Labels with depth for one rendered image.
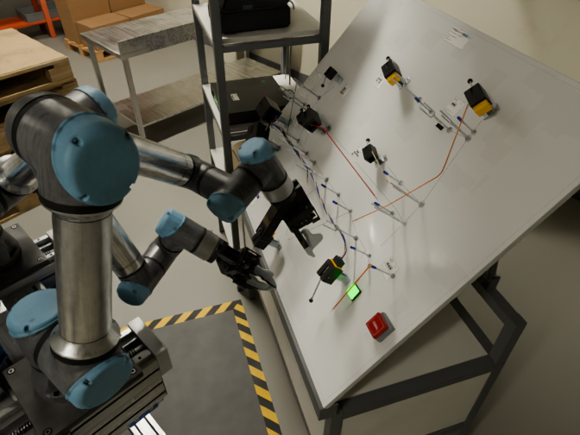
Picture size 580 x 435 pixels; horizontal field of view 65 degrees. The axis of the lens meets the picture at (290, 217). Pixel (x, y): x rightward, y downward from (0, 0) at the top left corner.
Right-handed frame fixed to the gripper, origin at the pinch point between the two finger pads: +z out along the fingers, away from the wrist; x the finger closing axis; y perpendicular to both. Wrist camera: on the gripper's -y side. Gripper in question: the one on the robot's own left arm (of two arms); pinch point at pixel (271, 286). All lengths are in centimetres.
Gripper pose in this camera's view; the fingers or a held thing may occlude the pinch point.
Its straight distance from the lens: 129.3
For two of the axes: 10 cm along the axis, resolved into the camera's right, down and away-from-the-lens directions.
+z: 8.0, 5.2, 3.1
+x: 3.7, -8.2, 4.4
